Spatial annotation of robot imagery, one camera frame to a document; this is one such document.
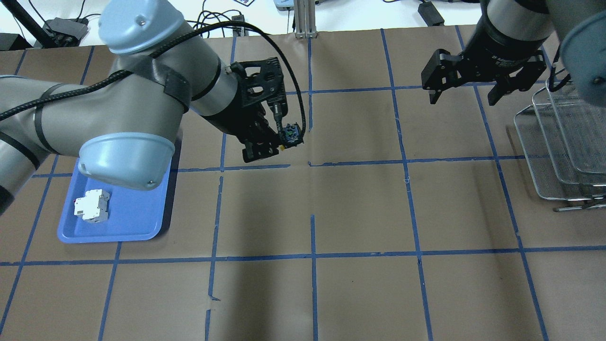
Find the red emergency stop button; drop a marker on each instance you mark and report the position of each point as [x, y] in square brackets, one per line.
[290, 136]

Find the blue plastic tray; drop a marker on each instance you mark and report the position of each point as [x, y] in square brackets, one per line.
[133, 215]

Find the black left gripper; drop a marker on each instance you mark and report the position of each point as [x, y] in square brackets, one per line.
[235, 124]

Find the black power adapter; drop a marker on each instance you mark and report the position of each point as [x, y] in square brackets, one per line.
[430, 14]

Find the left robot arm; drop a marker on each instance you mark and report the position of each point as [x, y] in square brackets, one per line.
[123, 129]

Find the wire mesh shelf tray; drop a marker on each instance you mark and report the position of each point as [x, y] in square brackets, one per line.
[563, 141]

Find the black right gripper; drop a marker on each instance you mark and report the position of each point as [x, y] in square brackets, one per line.
[509, 47]

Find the white grey circuit breaker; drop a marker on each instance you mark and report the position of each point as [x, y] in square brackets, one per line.
[93, 206]

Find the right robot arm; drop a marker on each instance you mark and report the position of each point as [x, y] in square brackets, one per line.
[505, 49]

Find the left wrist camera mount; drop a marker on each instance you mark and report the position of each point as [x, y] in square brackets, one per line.
[261, 80]

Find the aluminium frame post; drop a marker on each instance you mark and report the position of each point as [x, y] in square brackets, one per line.
[305, 19]

